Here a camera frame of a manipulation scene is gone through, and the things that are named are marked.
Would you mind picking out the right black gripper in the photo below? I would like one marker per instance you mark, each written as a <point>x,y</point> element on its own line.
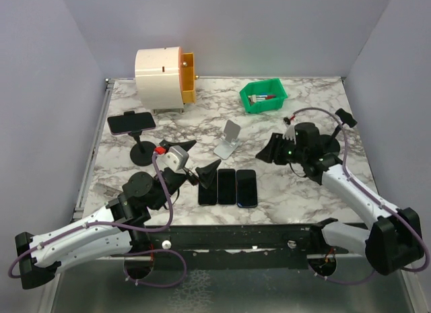
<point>272,151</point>

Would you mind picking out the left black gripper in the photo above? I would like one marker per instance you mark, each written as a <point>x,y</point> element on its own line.
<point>206,173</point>

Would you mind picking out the black phone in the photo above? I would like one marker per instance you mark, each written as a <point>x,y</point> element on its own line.
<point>208,189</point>

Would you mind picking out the silver phone stand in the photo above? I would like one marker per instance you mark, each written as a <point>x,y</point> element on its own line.
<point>229,142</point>

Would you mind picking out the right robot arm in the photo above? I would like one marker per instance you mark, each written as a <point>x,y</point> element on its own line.
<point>392,238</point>

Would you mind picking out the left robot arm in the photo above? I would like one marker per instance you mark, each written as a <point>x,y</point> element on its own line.
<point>120,227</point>

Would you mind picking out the green plastic bin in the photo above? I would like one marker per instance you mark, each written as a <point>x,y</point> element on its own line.
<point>264,87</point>

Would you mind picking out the orange drawer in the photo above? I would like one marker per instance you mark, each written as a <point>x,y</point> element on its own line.
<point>187,76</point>

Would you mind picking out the white cylindrical drawer box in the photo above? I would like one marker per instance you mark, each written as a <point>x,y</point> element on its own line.
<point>157,77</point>

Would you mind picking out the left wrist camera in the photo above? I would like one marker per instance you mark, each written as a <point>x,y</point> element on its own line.
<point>174,158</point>

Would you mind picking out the black mounting rail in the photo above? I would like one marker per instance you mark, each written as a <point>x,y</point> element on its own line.
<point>220,247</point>

